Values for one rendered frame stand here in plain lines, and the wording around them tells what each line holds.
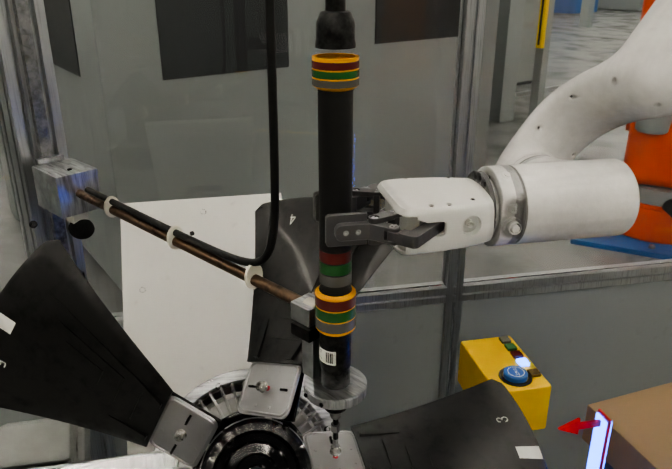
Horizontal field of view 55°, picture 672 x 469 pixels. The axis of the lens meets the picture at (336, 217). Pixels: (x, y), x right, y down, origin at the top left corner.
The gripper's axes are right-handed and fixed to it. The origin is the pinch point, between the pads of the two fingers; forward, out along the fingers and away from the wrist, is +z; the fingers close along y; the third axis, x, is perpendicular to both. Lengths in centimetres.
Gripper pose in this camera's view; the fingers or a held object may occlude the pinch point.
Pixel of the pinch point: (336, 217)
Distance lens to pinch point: 65.0
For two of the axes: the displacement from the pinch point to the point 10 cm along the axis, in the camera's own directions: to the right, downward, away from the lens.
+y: -2.0, -3.6, 9.1
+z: -9.8, 0.7, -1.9
